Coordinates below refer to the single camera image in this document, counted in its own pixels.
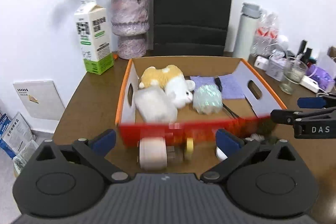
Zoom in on yellow tape roll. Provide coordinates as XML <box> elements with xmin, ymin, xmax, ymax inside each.
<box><xmin>184</xmin><ymin>138</ymin><xmax>194</xmax><ymax>161</ymax></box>

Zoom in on bubble wrap bundle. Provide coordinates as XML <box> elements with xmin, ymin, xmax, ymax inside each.
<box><xmin>193</xmin><ymin>84</ymin><xmax>223</xmax><ymax>115</ymax></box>

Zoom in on pink tape roll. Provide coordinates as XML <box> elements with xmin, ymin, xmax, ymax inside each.
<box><xmin>139</xmin><ymin>137</ymin><xmax>167</xmax><ymax>170</ymax></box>

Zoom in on purple cloth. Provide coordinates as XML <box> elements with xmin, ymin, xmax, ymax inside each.
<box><xmin>190</xmin><ymin>74</ymin><xmax>245</xmax><ymax>100</ymax></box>

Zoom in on white plush pouch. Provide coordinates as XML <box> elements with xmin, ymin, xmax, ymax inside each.
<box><xmin>134</xmin><ymin>86</ymin><xmax>178</xmax><ymax>123</ymax></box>

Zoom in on yellow white plush toy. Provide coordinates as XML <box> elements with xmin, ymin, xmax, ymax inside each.
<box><xmin>139</xmin><ymin>65</ymin><xmax>195</xmax><ymax>109</ymax></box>

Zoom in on white round lid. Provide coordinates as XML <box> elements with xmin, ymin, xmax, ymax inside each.
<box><xmin>216</xmin><ymin>147</ymin><xmax>228</xmax><ymax>161</ymax></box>

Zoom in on purple package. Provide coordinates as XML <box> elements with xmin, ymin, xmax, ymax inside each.
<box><xmin>306</xmin><ymin>64</ymin><xmax>335</xmax><ymax>93</ymax></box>

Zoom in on white power strip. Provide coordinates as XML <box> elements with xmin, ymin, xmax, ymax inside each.
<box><xmin>299</xmin><ymin>76</ymin><xmax>325</xmax><ymax>94</ymax></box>

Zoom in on clear drinking glass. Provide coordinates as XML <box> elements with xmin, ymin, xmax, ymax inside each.
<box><xmin>280</xmin><ymin>57</ymin><xmax>308</xmax><ymax>95</ymax></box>

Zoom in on black cosmetic bottles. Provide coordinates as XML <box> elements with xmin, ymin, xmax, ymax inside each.
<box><xmin>295</xmin><ymin>40</ymin><xmax>312</xmax><ymax>64</ymax></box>

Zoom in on white flat box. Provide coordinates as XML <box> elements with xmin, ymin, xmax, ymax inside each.
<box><xmin>13</xmin><ymin>80</ymin><xmax>65</xmax><ymax>121</ymax></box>

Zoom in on red orange cardboard box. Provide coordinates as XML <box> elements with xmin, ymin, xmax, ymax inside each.
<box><xmin>116</xmin><ymin>56</ymin><xmax>285</xmax><ymax>147</ymax></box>

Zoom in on white charger adapter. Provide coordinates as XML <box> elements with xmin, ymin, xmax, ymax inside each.
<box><xmin>254</xmin><ymin>56</ymin><xmax>269</xmax><ymax>71</ymax></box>

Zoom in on plastic water bottle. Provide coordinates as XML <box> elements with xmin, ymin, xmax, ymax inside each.
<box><xmin>250</xmin><ymin>9</ymin><xmax>279</xmax><ymax>57</ymax></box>

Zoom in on white thermos bottle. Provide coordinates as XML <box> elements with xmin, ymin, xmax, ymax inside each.
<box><xmin>233</xmin><ymin>2</ymin><xmax>261</xmax><ymax>60</ymax></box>

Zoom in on white green milk carton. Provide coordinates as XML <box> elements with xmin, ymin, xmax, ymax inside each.
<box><xmin>74</xmin><ymin>0</ymin><xmax>114</xmax><ymax>75</ymax></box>

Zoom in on pink ceramic vase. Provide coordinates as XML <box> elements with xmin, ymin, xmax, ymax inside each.
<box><xmin>111</xmin><ymin>0</ymin><xmax>150</xmax><ymax>60</ymax></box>

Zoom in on black paper bag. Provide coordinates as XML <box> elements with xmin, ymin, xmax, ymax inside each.
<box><xmin>153</xmin><ymin>0</ymin><xmax>232</xmax><ymax>56</ymax></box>

